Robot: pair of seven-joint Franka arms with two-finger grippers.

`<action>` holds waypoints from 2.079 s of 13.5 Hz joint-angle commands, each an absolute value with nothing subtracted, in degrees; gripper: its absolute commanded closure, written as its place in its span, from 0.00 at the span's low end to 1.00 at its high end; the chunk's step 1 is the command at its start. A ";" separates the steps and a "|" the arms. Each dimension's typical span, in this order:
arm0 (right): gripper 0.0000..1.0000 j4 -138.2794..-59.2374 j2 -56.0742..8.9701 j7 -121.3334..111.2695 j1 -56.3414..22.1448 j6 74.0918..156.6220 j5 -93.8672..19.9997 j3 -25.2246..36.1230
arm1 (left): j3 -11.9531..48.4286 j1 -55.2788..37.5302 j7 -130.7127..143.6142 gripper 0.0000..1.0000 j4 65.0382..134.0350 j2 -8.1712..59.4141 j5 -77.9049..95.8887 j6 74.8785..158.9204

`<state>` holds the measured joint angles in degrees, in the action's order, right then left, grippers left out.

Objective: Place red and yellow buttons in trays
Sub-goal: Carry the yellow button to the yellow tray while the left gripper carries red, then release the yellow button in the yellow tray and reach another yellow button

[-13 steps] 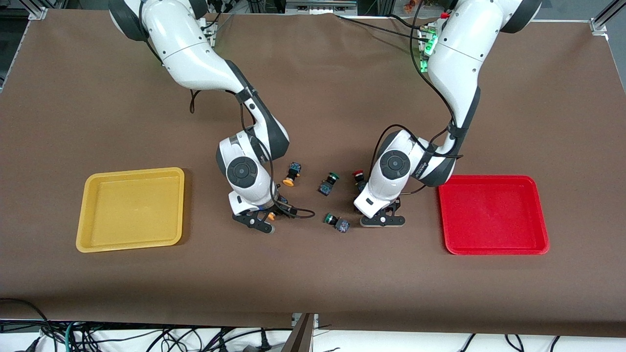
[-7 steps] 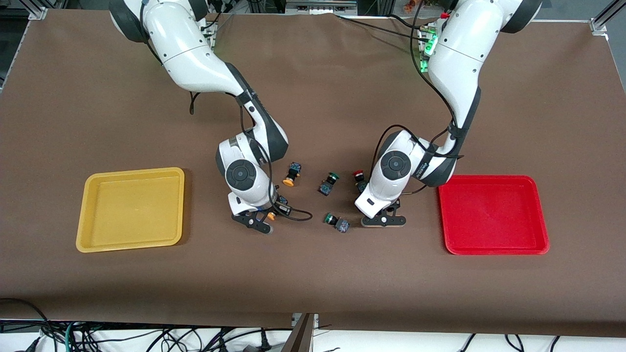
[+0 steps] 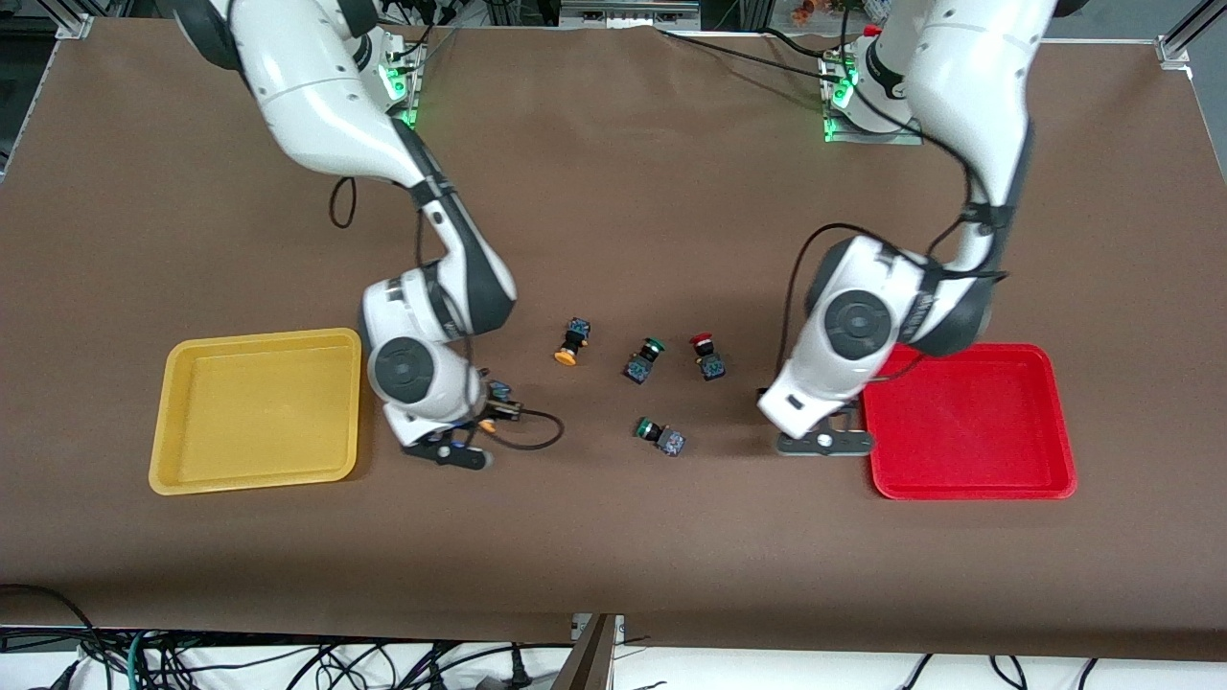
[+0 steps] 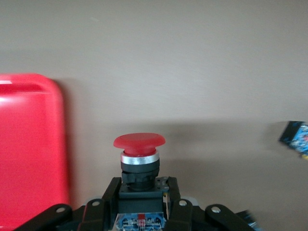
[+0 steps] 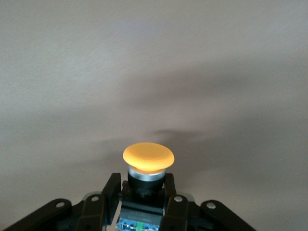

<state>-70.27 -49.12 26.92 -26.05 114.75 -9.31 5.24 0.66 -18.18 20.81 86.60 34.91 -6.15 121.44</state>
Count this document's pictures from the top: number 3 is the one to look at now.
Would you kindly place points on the yellow push button switch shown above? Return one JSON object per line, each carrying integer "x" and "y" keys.
{"x": 498, "y": 391}
{"x": 573, "y": 341}

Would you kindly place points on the red push button switch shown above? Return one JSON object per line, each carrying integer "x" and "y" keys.
{"x": 707, "y": 356}

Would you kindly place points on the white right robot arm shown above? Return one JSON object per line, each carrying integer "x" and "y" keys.
{"x": 326, "y": 96}

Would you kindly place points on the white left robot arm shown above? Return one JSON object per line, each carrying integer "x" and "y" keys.
{"x": 968, "y": 96}

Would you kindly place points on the brown table cover sheet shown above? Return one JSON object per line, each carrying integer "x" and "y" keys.
{"x": 613, "y": 537}

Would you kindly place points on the yellow plastic tray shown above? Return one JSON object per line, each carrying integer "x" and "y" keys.
{"x": 259, "y": 410}

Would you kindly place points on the red plastic tray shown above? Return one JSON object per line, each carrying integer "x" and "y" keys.
{"x": 968, "y": 431}

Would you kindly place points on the aluminium corner profile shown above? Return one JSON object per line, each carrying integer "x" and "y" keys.
{"x": 1184, "y": 38}
{"x": 67, "y": 21}

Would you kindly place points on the green push button switch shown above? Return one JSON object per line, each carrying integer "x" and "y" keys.
{"x": 661, "y": 437}
{"x": 644, "y": 361}

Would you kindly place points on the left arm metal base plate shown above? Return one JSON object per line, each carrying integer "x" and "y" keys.
{"x": 839, "y": 132}

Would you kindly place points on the aluminium frame post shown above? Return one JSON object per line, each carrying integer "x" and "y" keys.
{"x": 587, "y": 661}

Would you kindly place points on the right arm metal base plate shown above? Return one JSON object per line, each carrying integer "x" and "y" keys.
{"x": 410, "y": 91}

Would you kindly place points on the grey network switch box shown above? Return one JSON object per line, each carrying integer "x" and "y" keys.
{"x": 628, "y": 11}

